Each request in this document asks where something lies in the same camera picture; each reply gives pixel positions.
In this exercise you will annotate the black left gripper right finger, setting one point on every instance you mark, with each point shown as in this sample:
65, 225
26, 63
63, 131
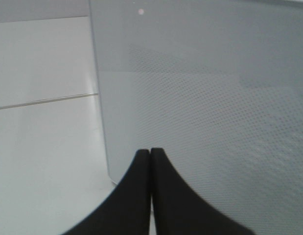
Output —
179, 210

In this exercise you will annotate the white microwave door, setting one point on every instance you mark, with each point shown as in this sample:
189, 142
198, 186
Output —
218, 84

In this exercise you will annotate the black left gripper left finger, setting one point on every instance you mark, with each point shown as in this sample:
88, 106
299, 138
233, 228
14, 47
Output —
126, 211

